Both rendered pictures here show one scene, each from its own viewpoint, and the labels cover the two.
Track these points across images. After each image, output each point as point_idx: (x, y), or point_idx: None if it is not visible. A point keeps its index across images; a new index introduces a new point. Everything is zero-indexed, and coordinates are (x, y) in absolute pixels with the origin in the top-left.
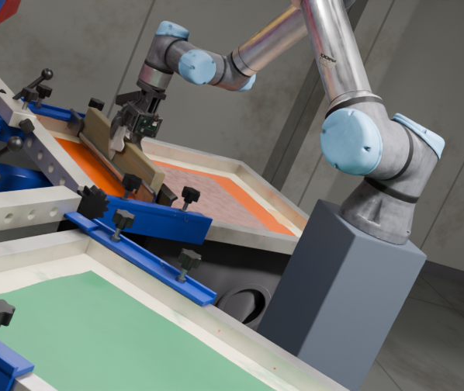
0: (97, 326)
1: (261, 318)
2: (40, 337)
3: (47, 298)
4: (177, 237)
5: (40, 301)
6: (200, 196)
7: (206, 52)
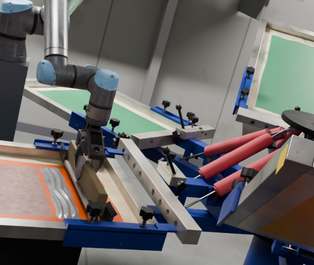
0: (122, 124)
1: (13, 135)
2: (142, 124)
3: (139, 132)
4: None
5: (142, 132)
6: None
7: (87, 67)
